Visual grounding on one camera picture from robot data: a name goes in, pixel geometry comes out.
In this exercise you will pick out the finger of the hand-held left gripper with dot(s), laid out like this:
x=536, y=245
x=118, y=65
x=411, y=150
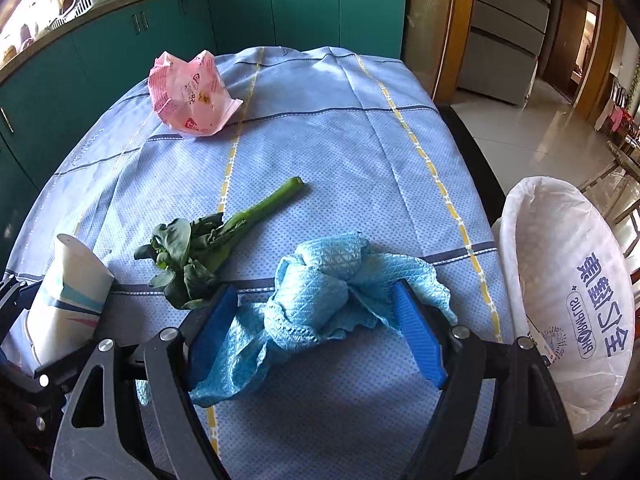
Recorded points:
x=15, y=295
x=52, y=377

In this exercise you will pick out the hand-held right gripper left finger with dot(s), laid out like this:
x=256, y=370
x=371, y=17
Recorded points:
x=212, y=330

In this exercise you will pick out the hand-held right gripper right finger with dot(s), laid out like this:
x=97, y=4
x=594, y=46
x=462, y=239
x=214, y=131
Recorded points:
x=420, y=335

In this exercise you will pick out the white paper cup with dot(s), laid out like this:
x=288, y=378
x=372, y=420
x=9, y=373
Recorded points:
x=70, y=290

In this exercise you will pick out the light blue cleaning cloth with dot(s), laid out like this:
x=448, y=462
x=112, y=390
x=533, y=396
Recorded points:
x=310, y=300

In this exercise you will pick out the white lined trash bin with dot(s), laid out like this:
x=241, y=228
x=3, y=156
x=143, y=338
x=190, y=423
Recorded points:
x=555, y=240

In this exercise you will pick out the green leafy vegetable stalk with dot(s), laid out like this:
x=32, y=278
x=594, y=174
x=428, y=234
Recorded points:
x=200, y=250

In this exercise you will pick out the light blue striped tablecloth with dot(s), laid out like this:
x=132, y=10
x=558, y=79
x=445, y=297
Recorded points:
x=350, y=170

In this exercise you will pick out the black table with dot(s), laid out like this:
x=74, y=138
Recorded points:
x=475, y=160

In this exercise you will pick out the pink printed plastic bag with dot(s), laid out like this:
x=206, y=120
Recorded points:
x=192, y=95

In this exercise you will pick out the wooden bench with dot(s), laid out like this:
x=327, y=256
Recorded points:
x=625, y=157

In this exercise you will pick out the red cushioned chairs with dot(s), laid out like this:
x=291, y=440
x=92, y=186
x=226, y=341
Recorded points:
x=617, y=115

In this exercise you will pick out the white dish rack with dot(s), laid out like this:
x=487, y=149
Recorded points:
x=95, y=0

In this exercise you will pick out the glass sliding door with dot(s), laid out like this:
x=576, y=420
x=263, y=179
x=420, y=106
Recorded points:
x=440, y=30

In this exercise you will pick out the silver refrigerator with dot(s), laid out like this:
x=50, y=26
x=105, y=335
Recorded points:
x=505, y=35

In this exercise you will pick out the brown wooden door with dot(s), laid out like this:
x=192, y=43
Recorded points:
x=570, y=50

